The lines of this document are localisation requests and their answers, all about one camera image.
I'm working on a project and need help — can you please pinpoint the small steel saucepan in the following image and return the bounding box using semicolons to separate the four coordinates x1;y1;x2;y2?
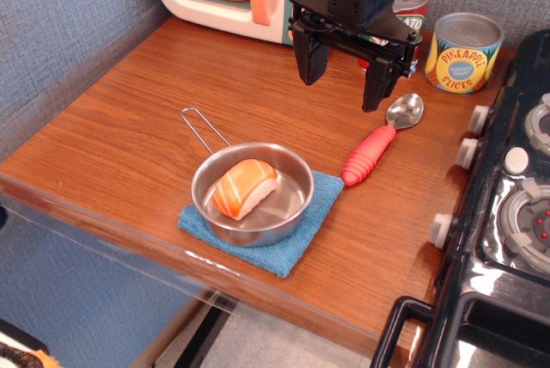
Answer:
180;107;316;248

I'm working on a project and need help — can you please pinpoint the orange salmon sushi toy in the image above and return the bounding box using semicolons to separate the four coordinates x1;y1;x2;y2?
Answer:
212;159;278;221

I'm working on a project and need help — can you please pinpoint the red handled metal spoon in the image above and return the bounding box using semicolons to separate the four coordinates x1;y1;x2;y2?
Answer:
341;93;425;187

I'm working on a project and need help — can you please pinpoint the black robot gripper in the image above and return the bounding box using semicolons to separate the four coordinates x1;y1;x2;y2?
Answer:
289;0;422;113

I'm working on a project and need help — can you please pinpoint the orange fuzzy object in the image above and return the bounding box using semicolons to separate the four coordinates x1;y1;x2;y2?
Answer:
0;341;61;368

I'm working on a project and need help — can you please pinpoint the pineapple slices can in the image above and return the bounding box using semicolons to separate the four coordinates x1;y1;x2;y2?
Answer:
425;12;504;95

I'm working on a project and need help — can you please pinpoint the black toy stove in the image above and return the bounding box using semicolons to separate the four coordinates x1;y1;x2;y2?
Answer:
371;30;549;367

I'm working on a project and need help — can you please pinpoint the blue folded cloth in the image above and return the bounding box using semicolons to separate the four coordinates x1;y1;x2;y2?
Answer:
178;171;344;278

